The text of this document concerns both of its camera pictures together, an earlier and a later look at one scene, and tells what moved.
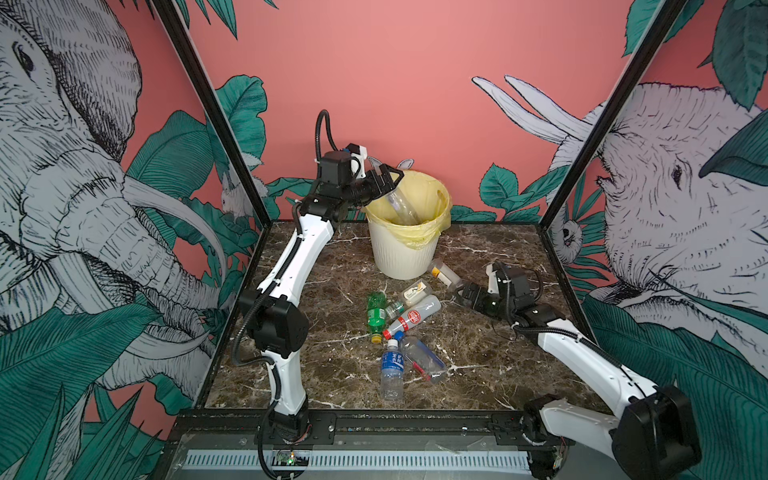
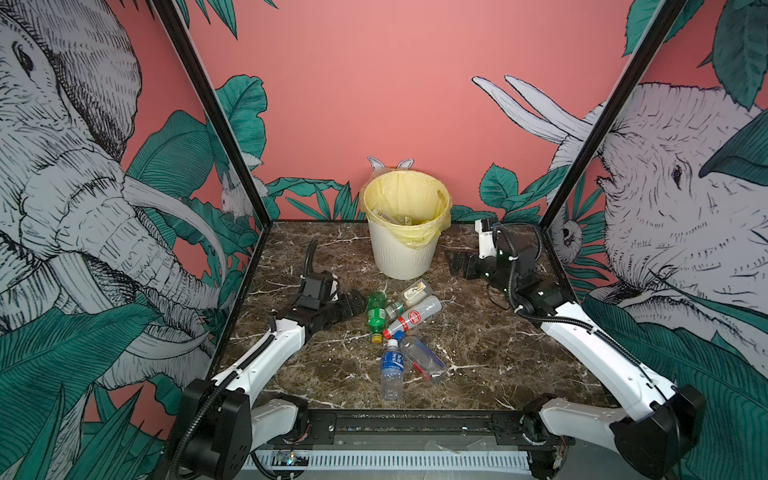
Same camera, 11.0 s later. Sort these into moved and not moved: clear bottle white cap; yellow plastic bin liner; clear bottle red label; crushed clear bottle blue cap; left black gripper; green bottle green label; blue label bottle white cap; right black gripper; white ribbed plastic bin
Moved: right black gripper; clear bottle white cap; left black gripper
Not moved: white ribbed plastic bin; green bottle green label; clear bottle red label; yellow plastic bin liner; crushed clear bottle blue cap; blue label bottle white cap
